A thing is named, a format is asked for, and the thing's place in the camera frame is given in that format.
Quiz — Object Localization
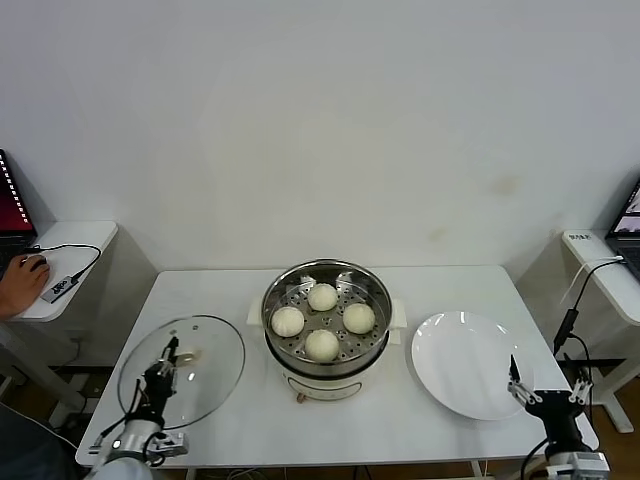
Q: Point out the black drive cable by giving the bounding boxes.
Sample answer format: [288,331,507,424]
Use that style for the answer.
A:
[23,243,104,281]

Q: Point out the black laptop cable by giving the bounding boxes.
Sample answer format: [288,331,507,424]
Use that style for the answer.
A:
[569,257,626,314]

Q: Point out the person's bare hand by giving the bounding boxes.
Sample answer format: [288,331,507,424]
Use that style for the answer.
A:
[2,255,52,319]

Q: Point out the white round plate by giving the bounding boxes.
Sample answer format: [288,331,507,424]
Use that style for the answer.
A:
[411,311,538,422]

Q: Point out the laptop with red screen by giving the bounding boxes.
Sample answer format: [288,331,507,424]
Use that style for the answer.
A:
[0,148,40,261]

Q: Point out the white side table with label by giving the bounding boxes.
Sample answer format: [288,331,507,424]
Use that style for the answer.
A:
[560,229,640,434]

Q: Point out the perforated steel steamer basket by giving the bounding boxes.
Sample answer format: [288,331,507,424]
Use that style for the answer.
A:
[263,258,394,369]

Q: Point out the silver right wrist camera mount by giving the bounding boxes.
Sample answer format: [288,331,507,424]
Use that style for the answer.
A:
[544,447,612,480]

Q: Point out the black inline cable adapter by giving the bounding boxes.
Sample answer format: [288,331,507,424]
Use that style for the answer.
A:
[554,309,581,354]

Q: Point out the glass lid with cream handle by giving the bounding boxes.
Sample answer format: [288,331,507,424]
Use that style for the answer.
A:
[117,314,246,431]

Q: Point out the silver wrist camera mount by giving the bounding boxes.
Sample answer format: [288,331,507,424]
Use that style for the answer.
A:
[544,447,612,480]
[112,417,190,457]

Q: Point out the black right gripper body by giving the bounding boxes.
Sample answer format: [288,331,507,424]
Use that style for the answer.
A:
[523,388,587,454]

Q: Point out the person's dark grey garment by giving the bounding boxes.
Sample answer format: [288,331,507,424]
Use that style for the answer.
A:
[0,402,94,480]

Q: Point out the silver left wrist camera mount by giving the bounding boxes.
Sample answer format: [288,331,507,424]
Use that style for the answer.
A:
[112,417,190,457]

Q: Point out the grey laptop with dark screen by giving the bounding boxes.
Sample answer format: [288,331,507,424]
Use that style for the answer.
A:
[604,179,640,279]

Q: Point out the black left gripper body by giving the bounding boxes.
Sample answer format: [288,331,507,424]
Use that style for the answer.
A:
[141,362,180,419]

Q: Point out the grey usb hub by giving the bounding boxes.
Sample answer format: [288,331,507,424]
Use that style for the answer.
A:
[40,277,81,304]

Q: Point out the white cable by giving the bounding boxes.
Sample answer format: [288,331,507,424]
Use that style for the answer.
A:
[560,257,626,305]

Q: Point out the white steamed baozi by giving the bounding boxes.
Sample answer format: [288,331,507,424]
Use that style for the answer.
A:
[272,305,307,337]
[342,302,376,335]
[308,282,340,312]
[304,328,340,363]

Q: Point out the black hanging cable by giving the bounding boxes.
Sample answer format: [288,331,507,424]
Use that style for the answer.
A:
[567,333,601,401]

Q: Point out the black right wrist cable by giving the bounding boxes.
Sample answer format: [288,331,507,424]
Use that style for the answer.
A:
[519,438,554,480]

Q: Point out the cream electric cooker pot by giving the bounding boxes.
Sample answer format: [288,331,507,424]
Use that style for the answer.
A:
[248,294,410,405]

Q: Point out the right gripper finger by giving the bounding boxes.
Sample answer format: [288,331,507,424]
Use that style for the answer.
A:
[568,366,595,405]
[506,353,542,407]

